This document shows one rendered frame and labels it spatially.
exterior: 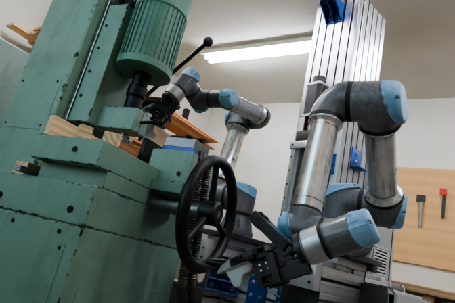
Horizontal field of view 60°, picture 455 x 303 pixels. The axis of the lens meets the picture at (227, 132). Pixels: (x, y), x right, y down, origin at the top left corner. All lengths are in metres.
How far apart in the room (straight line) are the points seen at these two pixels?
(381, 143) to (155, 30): 0.74
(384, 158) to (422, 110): 3.29
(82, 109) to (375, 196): 0.94
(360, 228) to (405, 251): 3.27
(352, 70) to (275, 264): 1.17
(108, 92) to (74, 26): 0.26
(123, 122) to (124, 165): 0.24
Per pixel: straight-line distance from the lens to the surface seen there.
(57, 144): 1.01
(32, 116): 1.33
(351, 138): 1.78
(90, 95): 1.27
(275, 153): 4.77
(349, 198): 1.40
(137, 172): 1.02
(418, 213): 4.15
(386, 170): 1.26
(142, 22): 1.28
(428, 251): 4.09
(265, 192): 4.68
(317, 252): 0.86
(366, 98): 1.11
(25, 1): 3.87
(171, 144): 1.11
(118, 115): 1.22
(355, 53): 1.91
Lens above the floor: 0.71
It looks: 18 degrees up
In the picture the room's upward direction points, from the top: 13 degrees clockwise
